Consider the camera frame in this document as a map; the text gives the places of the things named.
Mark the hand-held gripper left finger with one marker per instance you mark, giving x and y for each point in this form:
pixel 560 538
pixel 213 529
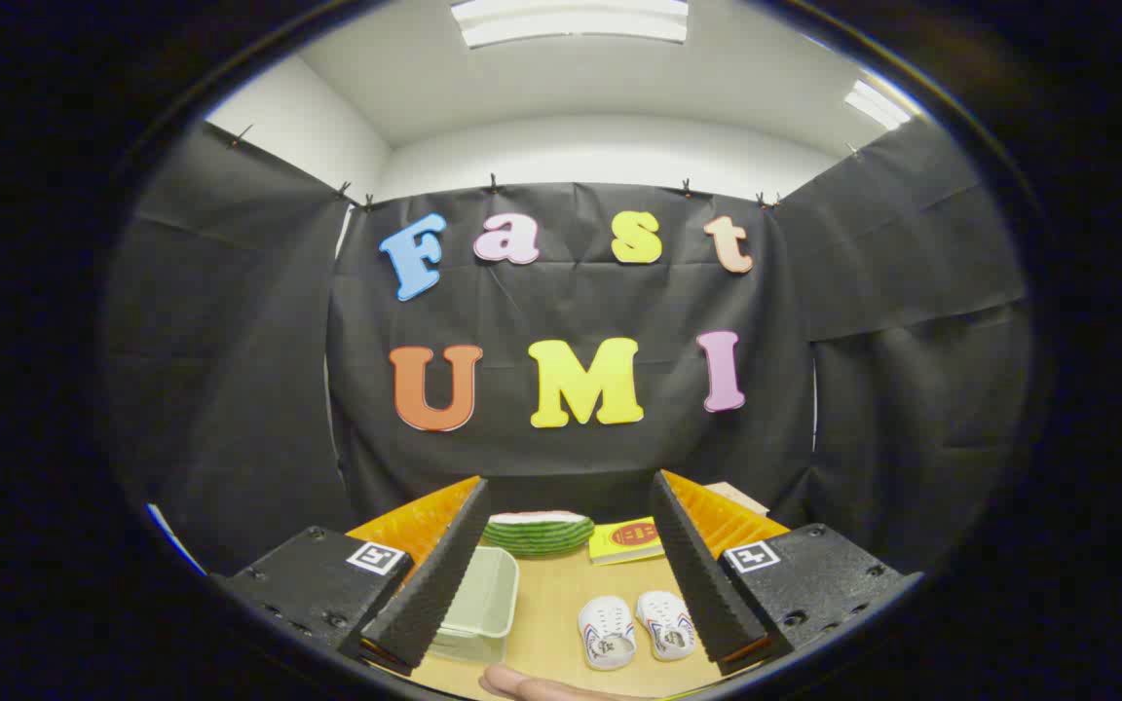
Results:
pixel 444 574

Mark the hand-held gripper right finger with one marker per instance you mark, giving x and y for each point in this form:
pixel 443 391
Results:
pixel 697 574

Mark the pale green storage box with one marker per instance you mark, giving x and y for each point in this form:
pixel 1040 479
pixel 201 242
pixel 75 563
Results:
pixel 485 599

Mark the white shoe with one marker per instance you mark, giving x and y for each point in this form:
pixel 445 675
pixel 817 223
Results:
pixel 666 621
pixel 607 628

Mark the yellow book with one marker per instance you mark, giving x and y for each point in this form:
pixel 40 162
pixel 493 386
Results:
pixel 624 540

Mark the tan book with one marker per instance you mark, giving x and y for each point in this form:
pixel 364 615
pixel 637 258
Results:
pixel 738 497

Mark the watermelon slice plush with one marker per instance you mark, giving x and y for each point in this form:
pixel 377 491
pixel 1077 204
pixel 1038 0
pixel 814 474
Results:
pixel 537 535

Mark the ceiling light panel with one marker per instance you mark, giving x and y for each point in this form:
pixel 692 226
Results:
pixel 571 19
pixel 878 104

